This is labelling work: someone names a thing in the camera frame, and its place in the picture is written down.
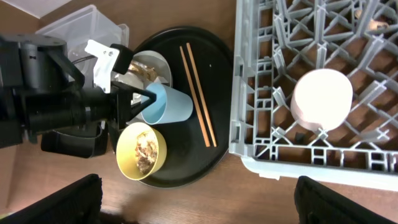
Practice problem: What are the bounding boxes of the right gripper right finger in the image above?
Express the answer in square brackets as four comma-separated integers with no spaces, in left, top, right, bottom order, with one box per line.
[294,176,394,224]

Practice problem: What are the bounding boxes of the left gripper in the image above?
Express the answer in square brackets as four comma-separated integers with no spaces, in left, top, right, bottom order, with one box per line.
[109,81,156,131]

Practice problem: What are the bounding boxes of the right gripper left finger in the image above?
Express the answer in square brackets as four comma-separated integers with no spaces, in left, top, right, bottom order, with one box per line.
[1,174,103,224]

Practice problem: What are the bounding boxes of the blue cup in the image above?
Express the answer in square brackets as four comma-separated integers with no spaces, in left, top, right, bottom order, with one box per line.
[141,83,193,125]

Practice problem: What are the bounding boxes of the white tissue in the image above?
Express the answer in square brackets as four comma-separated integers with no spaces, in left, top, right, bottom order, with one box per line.
[112,72,144,105]

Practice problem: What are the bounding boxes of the gold snack wrapper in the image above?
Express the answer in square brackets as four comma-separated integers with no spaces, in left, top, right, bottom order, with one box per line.
[128,60,158,82]

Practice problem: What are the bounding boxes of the grey plate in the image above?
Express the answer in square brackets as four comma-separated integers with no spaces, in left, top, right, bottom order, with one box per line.
[133,50,173,87]

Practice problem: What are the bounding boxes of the food scraps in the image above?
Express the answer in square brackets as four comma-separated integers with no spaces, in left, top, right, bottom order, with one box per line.
[135,131,158,175]

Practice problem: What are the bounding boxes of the yellow bowl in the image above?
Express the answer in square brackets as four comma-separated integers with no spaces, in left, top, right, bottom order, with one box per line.
[116,123,167,180]

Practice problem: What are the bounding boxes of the pink cup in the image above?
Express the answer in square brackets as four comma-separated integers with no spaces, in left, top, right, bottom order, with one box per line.
[290,68,353,131]

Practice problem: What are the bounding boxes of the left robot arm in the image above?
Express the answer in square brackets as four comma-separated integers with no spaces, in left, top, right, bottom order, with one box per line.
[1,34,156,147]

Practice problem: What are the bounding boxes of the grey dishwasher rack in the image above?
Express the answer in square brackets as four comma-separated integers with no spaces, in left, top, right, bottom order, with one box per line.
[229,0,397,191]

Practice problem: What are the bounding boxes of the right wooden chopstick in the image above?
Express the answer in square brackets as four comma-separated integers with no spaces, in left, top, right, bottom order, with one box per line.
[186,43,217,147]

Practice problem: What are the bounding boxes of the wooden chopstick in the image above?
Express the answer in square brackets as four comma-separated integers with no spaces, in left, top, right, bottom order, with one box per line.
[186,43,217,147]
[179,46,210,147]

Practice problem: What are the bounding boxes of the round black serving tray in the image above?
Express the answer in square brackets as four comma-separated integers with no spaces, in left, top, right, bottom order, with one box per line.
[134,26,233,189]

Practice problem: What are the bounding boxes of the left wooden chopstick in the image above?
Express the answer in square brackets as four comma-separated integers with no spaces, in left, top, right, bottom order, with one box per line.
[179,46,210,147]

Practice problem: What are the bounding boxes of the clear plastic bin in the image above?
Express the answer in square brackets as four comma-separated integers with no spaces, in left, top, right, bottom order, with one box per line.
[34,4,125,82]

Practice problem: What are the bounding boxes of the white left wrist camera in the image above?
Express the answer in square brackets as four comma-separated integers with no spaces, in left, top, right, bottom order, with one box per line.
[85,39,134,93]

